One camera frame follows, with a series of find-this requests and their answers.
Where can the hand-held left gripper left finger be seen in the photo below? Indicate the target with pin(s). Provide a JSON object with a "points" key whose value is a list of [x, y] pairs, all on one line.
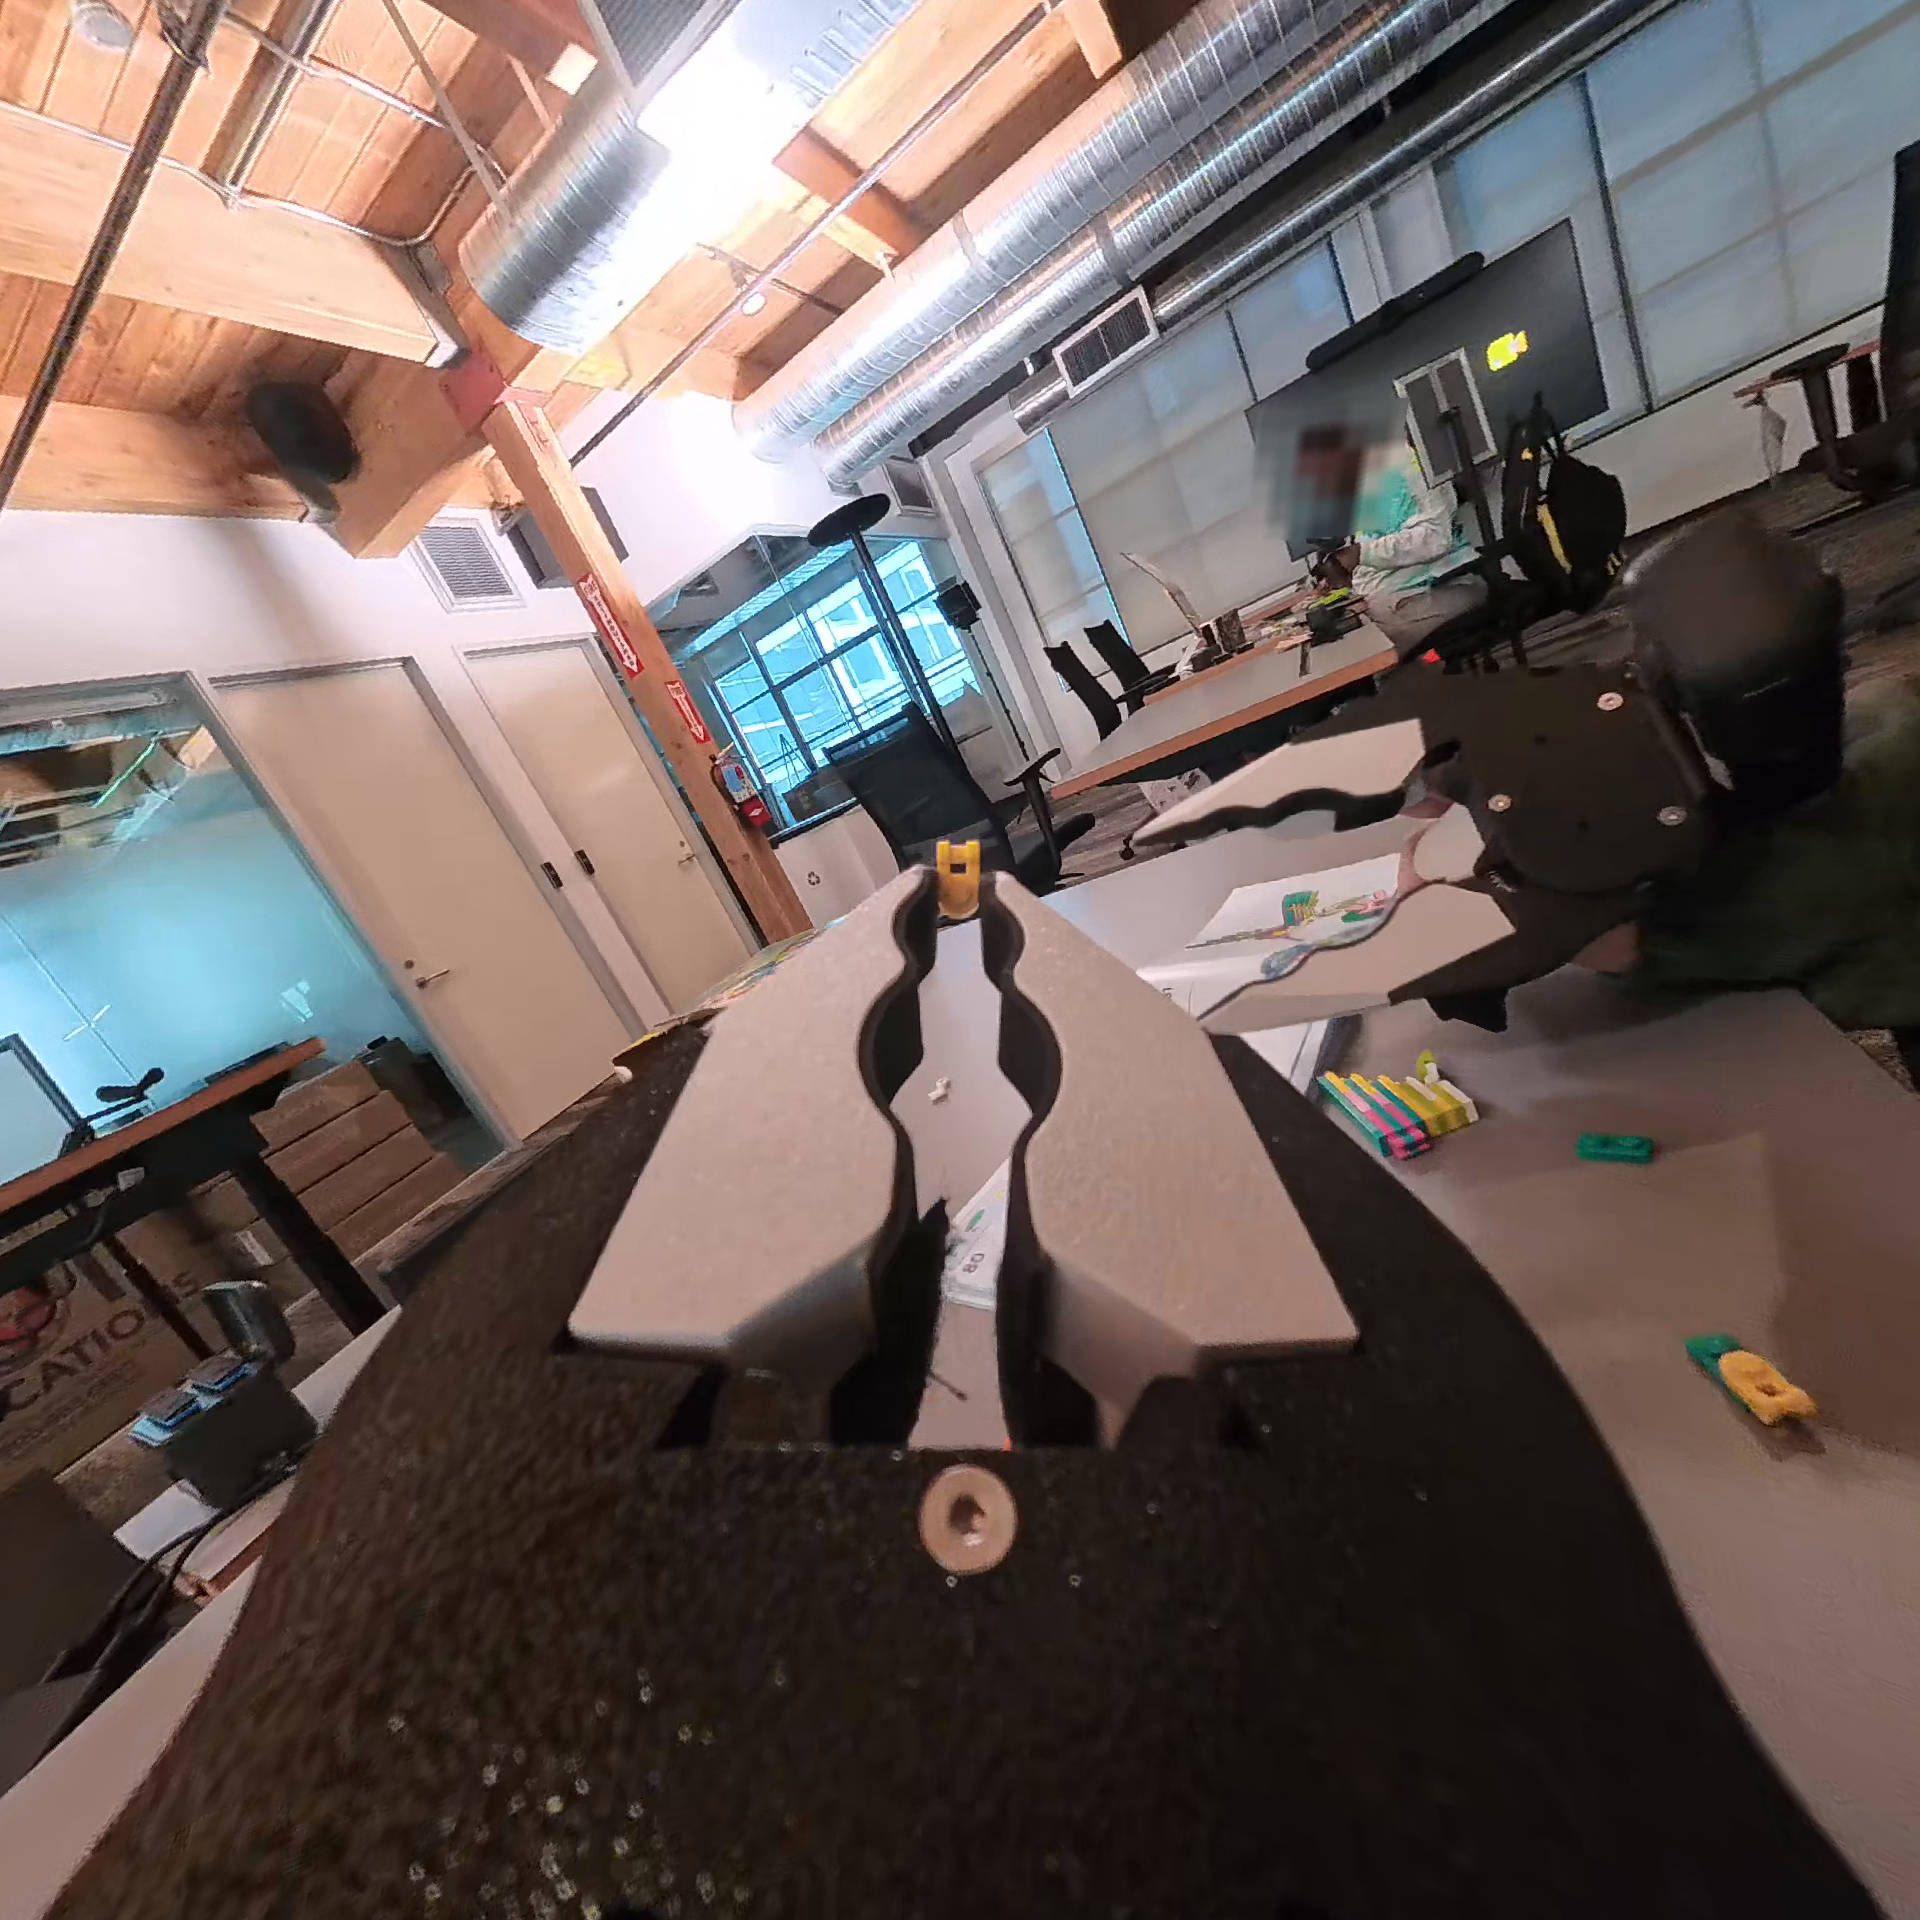
{"points": [[751, 1141]]}

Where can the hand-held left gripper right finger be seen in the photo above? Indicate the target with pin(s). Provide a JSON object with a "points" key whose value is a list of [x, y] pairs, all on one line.
{"points": [[1185, 1184]]}

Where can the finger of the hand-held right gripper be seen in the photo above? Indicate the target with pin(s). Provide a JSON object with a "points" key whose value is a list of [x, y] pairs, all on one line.
{"points": [[1381, 961], [1290, 773]]}

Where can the small yellow lego piece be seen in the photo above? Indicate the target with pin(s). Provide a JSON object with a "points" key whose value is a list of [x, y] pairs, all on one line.
{"points": [[957, 873]]}

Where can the open lego instruction booklet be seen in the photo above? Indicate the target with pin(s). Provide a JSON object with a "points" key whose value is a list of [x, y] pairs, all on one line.
{"points": [[1275, 1050]]}

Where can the multicolour lego brick stack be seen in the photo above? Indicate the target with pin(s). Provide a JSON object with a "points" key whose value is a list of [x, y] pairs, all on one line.
{"points": [[1394, 1112]]}

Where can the green lego plate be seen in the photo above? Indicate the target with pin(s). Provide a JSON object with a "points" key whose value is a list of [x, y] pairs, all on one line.
{"points": [[1614, 1149]]}

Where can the yellow and teal lego piece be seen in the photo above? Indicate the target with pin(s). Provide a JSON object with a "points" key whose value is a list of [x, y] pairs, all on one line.
{"points": [[1758, 1382]]}

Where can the bird picture instruction booklet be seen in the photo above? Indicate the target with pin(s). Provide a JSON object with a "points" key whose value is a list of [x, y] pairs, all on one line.
{"points": [[1304, 909]]}

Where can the long grey office table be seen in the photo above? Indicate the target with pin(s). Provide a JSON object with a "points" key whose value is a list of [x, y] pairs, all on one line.
{"points": [[1201, 720]]}

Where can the patterned white bag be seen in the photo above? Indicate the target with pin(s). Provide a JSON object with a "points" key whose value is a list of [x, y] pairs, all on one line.
{"points": [[1172, 793]]}

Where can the white printed paper slip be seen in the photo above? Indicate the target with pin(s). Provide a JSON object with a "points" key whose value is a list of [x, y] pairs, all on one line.
{"points": [[975, 1231]]}

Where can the black and yellow backpack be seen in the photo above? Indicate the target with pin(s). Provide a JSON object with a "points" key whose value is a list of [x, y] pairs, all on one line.
{"points": [[1582, 519]]}

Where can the white recycling bin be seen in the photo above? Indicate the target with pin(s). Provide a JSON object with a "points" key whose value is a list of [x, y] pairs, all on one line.
{"points": [[832, 871]]}

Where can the red fire extinguisher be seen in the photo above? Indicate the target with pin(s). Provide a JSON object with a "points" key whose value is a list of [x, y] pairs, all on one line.
{"points": [[751, 789]]}

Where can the white door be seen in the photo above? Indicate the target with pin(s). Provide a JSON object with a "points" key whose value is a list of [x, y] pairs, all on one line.
{"points": [[405, 871], [614, 810]]}

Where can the black mesh office chair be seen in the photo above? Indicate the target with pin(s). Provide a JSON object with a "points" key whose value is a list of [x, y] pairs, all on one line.
{"points": [[931, 795]]}

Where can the black speaker on stand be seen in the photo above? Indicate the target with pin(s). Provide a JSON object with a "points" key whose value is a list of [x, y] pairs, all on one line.
{"points": [[960, 603]]}

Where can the stack of cardboard boxes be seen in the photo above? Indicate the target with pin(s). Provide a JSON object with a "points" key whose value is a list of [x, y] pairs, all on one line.
{"points": [[352, 1155]]}

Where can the black video bar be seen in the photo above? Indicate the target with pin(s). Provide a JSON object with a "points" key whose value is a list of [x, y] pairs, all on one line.
{"points": [[1394, 321]]}

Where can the white ceiling vent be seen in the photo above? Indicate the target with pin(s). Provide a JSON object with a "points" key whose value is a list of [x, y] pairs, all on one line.
{"points": [[1107, 342]]}

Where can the black framed window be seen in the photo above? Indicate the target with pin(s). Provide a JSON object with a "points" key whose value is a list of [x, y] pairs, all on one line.
{"points": [[818, 674]]}

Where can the black floor lamp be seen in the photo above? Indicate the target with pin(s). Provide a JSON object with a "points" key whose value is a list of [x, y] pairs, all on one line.
{"points": [[849, 519]]}

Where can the black desk device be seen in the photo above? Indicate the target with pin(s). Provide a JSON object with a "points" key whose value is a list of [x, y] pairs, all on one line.
{"points": [[240, 1424]]}

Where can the wooden top desk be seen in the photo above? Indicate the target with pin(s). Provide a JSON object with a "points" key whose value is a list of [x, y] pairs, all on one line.
{"points": [[164, 1119]]}

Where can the black ceiling speaker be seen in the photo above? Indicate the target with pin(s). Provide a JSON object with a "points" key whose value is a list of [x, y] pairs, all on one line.
{"points": [[301, 434]]}

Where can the wooden support post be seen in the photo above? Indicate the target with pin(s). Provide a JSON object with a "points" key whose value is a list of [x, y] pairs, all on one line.
{"points": [[644, 704]]}

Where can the large wall screen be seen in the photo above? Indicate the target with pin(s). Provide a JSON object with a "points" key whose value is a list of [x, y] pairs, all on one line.
{"points": [[1552, 301]]}

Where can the red sign on post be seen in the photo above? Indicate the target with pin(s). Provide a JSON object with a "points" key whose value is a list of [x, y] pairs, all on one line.
{"points": [[613, 627]]}

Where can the long silver air duct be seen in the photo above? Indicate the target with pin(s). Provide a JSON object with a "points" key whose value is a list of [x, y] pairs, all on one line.
{"points": [[1050, 194]]}

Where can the white wall vent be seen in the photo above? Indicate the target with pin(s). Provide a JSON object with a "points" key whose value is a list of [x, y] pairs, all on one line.
{"points": [[464, 560]]}

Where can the short silver air duct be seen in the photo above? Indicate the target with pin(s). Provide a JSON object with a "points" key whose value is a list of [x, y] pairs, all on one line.
{"points": [[562, 224]]}

